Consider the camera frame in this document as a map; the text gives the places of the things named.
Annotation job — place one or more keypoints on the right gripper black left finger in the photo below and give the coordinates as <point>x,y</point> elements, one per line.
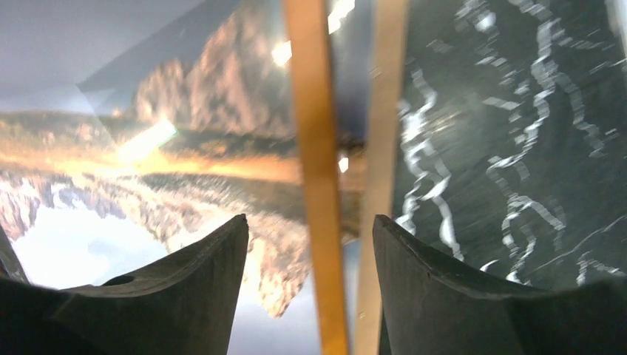
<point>183,303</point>

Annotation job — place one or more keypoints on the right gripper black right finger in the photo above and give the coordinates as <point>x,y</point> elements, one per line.
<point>436,304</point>

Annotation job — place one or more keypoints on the mountain landscape photo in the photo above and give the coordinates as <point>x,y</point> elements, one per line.
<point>132,129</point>

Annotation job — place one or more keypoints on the wooden picture frame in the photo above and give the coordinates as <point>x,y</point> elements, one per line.
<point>311,71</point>

